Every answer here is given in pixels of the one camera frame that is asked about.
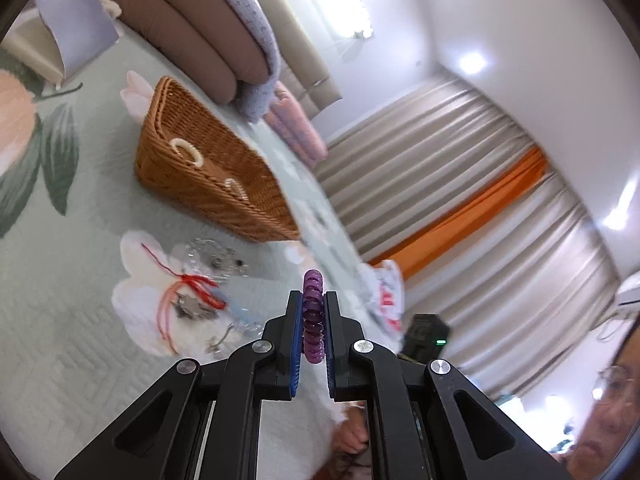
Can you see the ceiling light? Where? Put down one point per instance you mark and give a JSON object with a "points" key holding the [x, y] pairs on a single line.
{"points": [[473, 62], [620, 207]]}

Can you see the floral printed bed quilt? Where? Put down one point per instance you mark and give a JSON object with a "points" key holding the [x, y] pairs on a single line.
{"points": [[75, 270]]}

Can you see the person's right hand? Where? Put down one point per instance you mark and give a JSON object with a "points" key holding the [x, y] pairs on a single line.
{"points": [[352, 432]]}

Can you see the pink folded blanket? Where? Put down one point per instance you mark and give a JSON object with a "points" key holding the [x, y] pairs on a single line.
{"points": [[297, 122]]}

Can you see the white patterned blanket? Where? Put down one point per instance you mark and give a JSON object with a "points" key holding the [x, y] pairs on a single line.
{"points": [[250, 20]]}

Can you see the brown wicker basket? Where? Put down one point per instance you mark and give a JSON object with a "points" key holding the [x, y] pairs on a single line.
{"points": [[215, 160]]}

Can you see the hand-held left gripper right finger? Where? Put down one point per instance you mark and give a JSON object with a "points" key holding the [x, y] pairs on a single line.
{"points": [[330, 345]]}

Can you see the white air conditioner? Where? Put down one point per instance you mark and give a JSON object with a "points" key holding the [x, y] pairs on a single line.
{"points": [[629, 292]]}

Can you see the silver star pendant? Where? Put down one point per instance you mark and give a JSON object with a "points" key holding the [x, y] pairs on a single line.
{"points": [[192, 308]]}

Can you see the orange curtain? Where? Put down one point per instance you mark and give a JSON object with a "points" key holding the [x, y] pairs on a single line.
{"points": [[475, 210]]}

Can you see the beige pleated curtain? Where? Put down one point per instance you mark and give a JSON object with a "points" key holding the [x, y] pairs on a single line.
{"points": [[500, 285]]}

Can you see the lavender paper bag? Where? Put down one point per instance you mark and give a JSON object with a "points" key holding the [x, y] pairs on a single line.
{"points": [[80, 20]]}

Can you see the beige padded headboard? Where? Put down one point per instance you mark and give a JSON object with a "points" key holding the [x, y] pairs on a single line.
{"points": [[300, 50]]}

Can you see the white red-printed plastic bag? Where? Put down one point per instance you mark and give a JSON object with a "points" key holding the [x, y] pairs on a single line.
{"points": [[385, 295]]}

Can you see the person's head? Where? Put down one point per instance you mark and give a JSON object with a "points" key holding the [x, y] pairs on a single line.
{"points": [[610, 425]]}

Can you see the small silver earrings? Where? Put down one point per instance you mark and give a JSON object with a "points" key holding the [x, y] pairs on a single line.
{"points": [[217, 342]]}

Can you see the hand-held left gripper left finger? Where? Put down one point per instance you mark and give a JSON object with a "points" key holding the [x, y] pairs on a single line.
{"points": [[296, 340]]}

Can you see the thin-rimmed glasses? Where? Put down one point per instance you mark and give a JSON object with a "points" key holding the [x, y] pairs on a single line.
{"points": [[617, 385]]}

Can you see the brown long pillow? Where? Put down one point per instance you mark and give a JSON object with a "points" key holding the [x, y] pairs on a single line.
{"points": [[210, 5], [170, 30]]}

